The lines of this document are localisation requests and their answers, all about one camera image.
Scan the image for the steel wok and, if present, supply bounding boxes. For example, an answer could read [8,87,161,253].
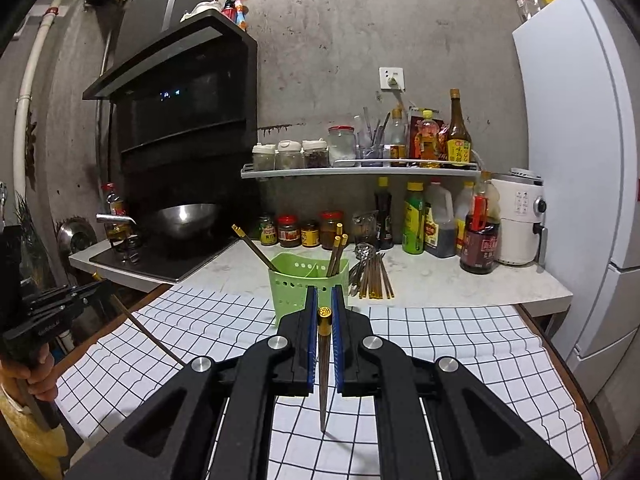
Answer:
[146,204,216,240]

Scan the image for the metal wall shelf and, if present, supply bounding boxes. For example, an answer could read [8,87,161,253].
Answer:
[240,158,480,180]

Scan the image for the large dark soy sauce bottle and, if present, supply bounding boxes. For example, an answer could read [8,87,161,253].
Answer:
[460,171,500,275]

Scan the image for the tall brown vinegar bottle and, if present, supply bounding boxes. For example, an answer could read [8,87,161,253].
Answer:
[447,89,472,166]

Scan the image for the white black grid tablecloth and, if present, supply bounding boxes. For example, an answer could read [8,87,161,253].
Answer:
[55,284,601,480]

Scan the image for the green label sauce bottle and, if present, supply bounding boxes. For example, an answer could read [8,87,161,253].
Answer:
[402,182,424,255]

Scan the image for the person's left hand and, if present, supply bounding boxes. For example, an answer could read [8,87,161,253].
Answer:
[1,344,58,405]

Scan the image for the bundle of chopsticks on counter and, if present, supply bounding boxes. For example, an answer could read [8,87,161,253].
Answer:
[348,243,395,300]

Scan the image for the large red lid jar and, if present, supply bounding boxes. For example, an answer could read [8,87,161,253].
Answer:
[319,210,344,250]

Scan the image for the red lid sauce jar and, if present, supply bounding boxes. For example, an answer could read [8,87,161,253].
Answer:
[277,214,302,248]

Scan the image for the small green label jar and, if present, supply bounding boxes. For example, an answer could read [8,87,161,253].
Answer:
[259,214,278,246]

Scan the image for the yellow label sauce jar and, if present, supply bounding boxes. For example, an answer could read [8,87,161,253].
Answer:
[300,220,321,248]

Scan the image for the dark slim soy bottle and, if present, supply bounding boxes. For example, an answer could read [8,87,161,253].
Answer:
[374,176,394,249]

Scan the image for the white refrigerator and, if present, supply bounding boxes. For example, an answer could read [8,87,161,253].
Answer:
[513,0,639,398]

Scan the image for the yellow fleece sleeve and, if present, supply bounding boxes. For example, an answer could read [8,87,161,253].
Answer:
[1,388,68,479]

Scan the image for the white air fryer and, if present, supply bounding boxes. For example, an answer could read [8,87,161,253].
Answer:
[491,168,548,266]

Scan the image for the white wall socket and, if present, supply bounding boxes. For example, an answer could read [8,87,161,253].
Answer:
[378,67,406,91]

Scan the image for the white wall pipe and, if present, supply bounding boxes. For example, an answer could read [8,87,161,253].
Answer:
[13,0,64,200]

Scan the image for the green plastic utensil holder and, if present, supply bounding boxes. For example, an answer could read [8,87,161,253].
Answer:
[268,252,349,324]

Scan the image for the white jug dark liquid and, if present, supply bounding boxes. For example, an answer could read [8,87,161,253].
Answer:
[424,179,457,258]

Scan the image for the black range hood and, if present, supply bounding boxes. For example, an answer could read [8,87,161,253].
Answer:
[82,0,259,237]

